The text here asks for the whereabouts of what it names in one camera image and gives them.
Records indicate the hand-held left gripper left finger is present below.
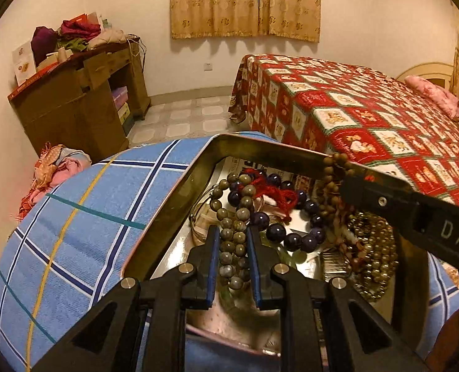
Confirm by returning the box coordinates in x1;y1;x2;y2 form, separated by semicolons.
32;225;221;372

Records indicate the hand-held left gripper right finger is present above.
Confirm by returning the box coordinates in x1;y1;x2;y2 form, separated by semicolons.
246;225;427;372

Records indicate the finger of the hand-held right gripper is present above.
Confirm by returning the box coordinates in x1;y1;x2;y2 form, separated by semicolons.
338;163;421;238

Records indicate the grey stone bead bracelet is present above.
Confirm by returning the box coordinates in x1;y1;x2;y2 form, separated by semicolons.
209;174;258;291

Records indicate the silver bangle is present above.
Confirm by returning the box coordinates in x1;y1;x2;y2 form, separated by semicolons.
189;192;216;243

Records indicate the brown wooden bead necklace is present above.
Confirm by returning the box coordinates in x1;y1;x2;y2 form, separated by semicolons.
315;153;369;276

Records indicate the metal jewelry tray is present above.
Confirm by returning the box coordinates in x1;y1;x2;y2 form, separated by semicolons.
120;132;433;357

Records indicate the red patterned bedspread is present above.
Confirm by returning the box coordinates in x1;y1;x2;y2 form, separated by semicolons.
229;53;459;214

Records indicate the pink pillow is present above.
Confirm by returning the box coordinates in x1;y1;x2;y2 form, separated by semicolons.
404;75;459;121

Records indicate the cream bed headboard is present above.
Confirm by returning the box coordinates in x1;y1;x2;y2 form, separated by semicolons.
396;61;459;138

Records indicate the blue plaid cloth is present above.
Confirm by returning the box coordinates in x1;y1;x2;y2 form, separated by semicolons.
0;131;459;372

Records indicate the pile of pink orange clothes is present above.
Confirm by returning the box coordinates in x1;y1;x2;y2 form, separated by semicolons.
18;143;93;221

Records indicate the purple flat box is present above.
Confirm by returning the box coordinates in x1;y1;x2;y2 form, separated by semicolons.
111;86;129;111

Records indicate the brown wooden desk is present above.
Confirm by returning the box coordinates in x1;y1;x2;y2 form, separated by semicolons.
8;39;151;163

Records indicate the wide beige patterned curtain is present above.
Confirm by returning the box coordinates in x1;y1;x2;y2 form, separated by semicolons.
170;0;322;43

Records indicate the red flat box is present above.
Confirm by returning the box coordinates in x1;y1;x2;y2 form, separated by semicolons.
8;62;65;97

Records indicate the pile of clothes with maroon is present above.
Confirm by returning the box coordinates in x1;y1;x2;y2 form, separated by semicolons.
31;15;127;66

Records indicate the white printed box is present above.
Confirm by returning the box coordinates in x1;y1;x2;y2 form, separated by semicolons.
12;41;37;86

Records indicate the dark purple bead bracelet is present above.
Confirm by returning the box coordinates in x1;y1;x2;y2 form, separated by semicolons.
227;172;327;252

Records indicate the golden bead bracelet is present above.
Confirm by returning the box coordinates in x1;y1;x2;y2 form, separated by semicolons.
346;213;398;303

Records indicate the red knotted cord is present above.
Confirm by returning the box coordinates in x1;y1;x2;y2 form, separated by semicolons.
240;167;298;223

